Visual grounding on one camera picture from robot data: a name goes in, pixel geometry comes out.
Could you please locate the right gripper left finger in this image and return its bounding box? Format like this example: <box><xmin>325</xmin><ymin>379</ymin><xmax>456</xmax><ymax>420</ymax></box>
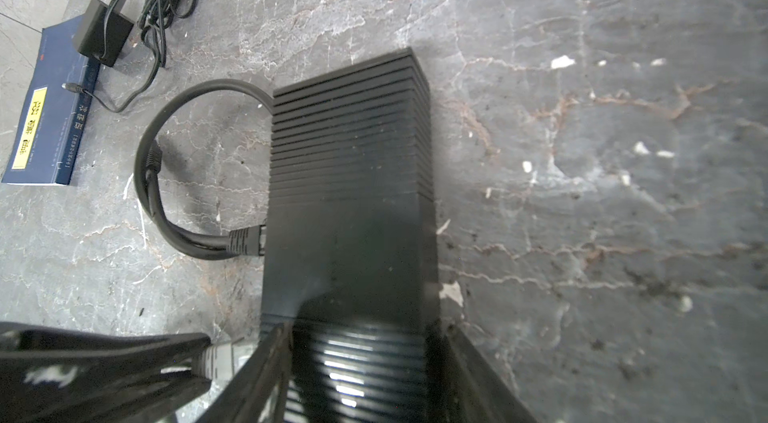
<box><xmin>197</xmin><ymin>323</ymin><xmax>293</xmax><ymax>422</ymax></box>

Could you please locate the black adapter with thin cord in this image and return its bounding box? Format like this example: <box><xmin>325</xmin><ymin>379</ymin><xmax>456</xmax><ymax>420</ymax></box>
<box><xmin>62</xmin><ymin>0</ymin><xmax>199</xmax><ymax>114</ymax></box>

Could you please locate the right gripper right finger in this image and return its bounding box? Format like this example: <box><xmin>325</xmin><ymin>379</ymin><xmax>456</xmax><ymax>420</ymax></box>
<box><xmin>437</xmin><ymin>324</ymin><xmax>536</xmax><ymax>423</ymax></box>

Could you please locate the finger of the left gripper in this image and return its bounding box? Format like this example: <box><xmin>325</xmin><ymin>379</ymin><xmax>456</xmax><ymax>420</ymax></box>
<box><xmin>1</xmin><ymin>322</ymin><xmax>211</xmax><ymax>422</ymax></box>

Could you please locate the blue booklet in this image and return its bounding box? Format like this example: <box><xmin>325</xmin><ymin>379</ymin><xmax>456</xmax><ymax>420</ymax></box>
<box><xmin>2</xmin><ymin>16</ymin><xmax>100</xmax><ymax>186</ymax></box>

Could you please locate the small black ethernet cable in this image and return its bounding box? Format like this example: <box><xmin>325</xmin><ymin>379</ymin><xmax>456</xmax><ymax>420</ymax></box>
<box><xmin>133</xmin><ymin>78</ymin><xmax>276</xmax><ymax>261</ymax></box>

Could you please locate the black ribbed network switch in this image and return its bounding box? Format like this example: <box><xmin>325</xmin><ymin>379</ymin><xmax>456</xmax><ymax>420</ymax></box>
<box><xmin>261</xmin><ymin>49</ymin><xmax>439</xmax><ymax>422</ymax></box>

